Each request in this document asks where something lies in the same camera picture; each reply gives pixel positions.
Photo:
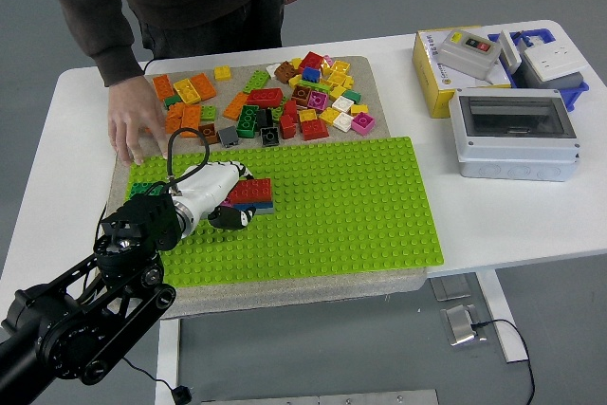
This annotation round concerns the person's right hand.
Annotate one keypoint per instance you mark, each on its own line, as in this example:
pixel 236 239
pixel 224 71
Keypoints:
pixel 135 111

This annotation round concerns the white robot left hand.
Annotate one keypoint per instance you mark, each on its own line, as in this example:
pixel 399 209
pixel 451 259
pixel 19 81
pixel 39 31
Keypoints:
pixel 204 187

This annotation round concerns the dark green long toy brick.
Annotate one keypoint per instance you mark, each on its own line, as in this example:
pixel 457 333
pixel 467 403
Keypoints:
pixel 140 189

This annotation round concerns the lime green studded baseplate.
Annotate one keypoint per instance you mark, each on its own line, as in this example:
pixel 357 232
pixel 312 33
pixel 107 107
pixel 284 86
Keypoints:
pixel 341 215

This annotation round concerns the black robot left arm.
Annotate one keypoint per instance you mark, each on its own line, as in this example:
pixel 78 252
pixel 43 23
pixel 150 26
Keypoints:
pixel 142 225

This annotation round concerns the person's right forearm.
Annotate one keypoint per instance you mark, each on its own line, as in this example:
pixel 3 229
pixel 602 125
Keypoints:
pixel 114 44

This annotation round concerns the small orange toy brick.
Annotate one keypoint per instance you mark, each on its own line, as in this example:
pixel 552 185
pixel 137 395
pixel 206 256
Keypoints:
pixel 177 110

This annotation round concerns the small brown toy brick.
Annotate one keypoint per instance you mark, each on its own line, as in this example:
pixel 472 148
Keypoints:
pixel 209 131

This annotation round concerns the small grey toy brick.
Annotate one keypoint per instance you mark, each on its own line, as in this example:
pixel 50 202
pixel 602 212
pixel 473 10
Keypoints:
pixel 228 135

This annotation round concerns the yellow long toy brick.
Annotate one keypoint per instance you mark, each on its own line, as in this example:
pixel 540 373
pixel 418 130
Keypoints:
pixel 188 90

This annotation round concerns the small lime green toy brick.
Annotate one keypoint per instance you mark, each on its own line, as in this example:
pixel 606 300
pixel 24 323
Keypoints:
pixel 278 111
pixel 208 113

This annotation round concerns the small yellow toy brick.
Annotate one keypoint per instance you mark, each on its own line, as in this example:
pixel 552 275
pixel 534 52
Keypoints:
pixel 295 80
pixel 222 73
pixel 336 78
pixel 359 109
pixel 307 115
pixel 337 91
pixel 296 62
pixel 339 67
pixel 329 115

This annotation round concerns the red square toy brick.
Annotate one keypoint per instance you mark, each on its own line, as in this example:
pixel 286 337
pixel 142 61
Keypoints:
pixel 314 129
pixel 311 60

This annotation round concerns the small pink toy brick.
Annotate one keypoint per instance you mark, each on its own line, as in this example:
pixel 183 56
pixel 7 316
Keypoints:
pixel 328 60

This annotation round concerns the small black toy brick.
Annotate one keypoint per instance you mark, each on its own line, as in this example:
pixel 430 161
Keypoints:
pixel 265 116
pixel 269 136

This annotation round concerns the small white toy brick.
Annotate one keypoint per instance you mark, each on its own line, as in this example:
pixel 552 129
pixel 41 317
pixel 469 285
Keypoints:
pixel 271 68
pixel 342 104
pixel 342 121

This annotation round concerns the small blue toy brick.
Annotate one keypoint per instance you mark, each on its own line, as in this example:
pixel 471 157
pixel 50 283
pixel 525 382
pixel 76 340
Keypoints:
pixel 310 74

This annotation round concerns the lime green long toy brick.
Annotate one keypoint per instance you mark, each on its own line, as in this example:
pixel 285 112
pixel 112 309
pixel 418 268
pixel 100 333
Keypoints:
pixel 256 81

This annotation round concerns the small red toy brick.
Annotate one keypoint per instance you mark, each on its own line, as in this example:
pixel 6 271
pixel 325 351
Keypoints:
pixel 290 108
pixel 287 126

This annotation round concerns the lime green flat toy brick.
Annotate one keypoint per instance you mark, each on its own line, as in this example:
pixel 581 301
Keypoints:
pixel 318 86

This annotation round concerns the red long toy brick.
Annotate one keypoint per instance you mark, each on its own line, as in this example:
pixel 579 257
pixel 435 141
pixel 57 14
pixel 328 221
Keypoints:
pixel 263 97

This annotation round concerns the magenta square toy brick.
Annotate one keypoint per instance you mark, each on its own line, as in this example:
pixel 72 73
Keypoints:
pixel 317 100

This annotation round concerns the pink square toy brick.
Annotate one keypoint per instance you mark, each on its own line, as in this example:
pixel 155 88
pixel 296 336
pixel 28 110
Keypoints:
pixel 362 123

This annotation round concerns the grey-brown foam mat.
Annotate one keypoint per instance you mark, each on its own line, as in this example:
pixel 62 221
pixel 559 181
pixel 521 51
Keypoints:
pixel 284 289

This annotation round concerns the yellow cardboard box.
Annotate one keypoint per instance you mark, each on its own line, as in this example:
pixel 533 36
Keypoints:
pixel 427 87

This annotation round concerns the white table leg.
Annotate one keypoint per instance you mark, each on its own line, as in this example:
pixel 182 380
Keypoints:
pixel 167 362
pixel 497 305

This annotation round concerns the long metal floor plate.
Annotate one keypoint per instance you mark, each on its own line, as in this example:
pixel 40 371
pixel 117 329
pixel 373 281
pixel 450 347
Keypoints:
pixel 332 399

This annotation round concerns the flat metal floor plate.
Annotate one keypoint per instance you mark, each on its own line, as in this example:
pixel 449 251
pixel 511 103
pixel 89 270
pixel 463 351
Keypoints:
pixel 450 289

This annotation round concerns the metal floor socket box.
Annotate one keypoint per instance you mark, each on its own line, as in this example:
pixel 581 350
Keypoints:
pixel 460 326

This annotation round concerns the grey junction box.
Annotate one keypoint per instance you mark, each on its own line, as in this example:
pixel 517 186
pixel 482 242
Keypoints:
pixel 569 80

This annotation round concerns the blue plastic bin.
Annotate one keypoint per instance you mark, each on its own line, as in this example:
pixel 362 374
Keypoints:
pixel 576 92

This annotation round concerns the grey push-button switch box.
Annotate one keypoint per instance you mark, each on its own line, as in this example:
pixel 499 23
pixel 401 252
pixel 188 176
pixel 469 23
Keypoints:
pixel 467 56

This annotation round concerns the white switch plate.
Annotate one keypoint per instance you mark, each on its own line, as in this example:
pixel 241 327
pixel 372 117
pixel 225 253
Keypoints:
pixel 507 50

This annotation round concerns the white wall socket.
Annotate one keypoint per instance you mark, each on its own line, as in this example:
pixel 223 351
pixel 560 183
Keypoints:
pixel 552 62

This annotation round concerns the grey distribution enclosure clear lid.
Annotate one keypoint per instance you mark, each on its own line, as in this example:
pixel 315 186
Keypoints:
pixel 514 158

